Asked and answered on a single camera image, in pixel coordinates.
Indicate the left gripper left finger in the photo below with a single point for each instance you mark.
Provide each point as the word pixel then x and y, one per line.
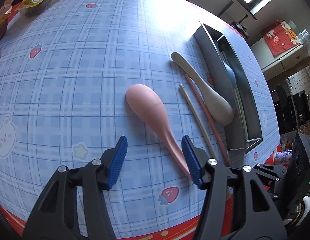
pixel 113 160

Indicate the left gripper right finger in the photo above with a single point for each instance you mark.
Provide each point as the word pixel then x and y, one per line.
pixel 196 159

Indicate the pink spoon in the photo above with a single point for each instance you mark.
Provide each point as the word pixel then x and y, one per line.
pixel 148 106

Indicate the pink chopstick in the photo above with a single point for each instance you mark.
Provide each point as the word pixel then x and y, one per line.
pixel 210 120

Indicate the green chopstick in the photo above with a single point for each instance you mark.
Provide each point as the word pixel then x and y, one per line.
pixel 239 101

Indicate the beige spoon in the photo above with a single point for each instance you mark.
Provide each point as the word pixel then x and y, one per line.
pixel 219 108

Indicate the dark blue spoon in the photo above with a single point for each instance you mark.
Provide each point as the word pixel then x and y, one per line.
pixel 230 74

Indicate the steel utensil tray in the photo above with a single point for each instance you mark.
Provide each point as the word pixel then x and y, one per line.
pixel 212 42

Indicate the blue plaid tablecloth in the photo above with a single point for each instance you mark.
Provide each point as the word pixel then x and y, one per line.
pixel 63 79

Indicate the white refrigerator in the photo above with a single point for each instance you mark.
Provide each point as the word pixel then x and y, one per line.
pixel 273 66

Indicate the red cloth on refrigerator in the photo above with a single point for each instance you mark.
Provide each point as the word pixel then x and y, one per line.
pixel 280 37

